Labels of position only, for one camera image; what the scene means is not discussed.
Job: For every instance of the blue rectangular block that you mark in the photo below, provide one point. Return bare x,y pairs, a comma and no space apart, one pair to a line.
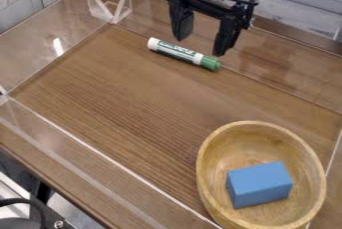
258,184

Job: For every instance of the brown wooden bowl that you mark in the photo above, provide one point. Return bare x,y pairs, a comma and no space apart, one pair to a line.
243,144

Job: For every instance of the clear acrylic corner bracket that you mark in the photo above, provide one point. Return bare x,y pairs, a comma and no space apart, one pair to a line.
108,11

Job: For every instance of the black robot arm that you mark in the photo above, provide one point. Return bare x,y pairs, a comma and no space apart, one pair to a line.
232,13

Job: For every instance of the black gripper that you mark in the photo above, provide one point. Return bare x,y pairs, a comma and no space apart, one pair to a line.
240,9

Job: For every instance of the black metal base plate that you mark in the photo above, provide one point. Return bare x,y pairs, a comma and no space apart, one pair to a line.
55,221

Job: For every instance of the green and white marker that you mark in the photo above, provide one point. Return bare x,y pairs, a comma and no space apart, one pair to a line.
183,54

